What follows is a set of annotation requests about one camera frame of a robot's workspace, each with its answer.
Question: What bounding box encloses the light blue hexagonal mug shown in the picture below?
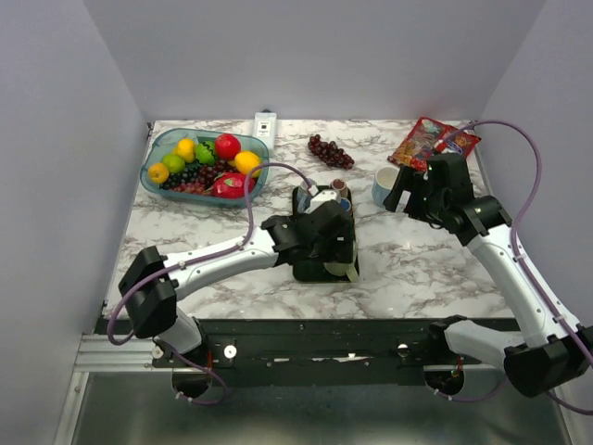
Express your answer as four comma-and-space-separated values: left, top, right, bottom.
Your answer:
372, 167, 410, 212

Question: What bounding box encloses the light green ceramic mug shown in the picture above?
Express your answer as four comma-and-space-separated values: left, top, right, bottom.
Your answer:
323, 253, 360, 283

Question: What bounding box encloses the dark blue gold-rimmed cup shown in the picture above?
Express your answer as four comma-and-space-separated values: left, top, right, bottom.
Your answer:
340, 197, 353, 214

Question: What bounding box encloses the brown small cup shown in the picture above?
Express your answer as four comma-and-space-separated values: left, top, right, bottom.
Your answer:
330, 178, 348, 197

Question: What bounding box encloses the green lime with zigzag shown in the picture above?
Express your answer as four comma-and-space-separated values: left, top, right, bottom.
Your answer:
194, 140, 218, 166

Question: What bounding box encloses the red apple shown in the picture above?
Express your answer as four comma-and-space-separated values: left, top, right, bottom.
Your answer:
214, 133, 242, 160

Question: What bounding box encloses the black rectangular tray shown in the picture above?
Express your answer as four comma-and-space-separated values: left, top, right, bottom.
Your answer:
291, 184, 360, 284

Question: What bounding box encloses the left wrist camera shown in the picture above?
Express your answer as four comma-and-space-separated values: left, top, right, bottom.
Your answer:
297, 186, 342, 213

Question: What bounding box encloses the loose red grape bunch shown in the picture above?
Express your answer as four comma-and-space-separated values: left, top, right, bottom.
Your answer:
308, 134, 355, 170

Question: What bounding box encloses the yellow lemon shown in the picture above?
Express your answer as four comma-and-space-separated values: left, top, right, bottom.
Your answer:
173, 138, 196, 163

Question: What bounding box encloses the orange fruit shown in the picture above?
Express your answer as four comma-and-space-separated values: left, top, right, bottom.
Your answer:
233, 150, 262, 174
147, 162, 170, 184

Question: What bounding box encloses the dark grape bunch in basket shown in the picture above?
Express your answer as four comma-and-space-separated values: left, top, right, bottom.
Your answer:
158, 160, 237, 196

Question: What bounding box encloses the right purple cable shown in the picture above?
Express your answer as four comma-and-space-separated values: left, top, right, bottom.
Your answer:
462, 120, 593, 416

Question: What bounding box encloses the red dragon fruit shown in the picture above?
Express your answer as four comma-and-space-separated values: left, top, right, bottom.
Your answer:
210, 172, 256, 199

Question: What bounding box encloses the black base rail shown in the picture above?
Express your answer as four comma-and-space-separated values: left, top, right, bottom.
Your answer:
152, 317, 520, 388

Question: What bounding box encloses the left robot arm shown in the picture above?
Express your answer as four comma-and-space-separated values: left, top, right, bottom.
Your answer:
119, 200, 354, 366

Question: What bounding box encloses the teal plastic fruit basket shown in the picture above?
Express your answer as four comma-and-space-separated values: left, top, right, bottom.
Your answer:
140, 128, 270, 207

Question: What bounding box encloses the red snack packet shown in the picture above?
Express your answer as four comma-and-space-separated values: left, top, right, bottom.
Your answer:
387, 117, 481, 172

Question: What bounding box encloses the grey-blue small cup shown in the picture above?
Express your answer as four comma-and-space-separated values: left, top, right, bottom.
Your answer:
296, 179, 318, 213

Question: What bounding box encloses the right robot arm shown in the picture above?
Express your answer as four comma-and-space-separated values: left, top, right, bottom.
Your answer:
383, 154, 592, 398

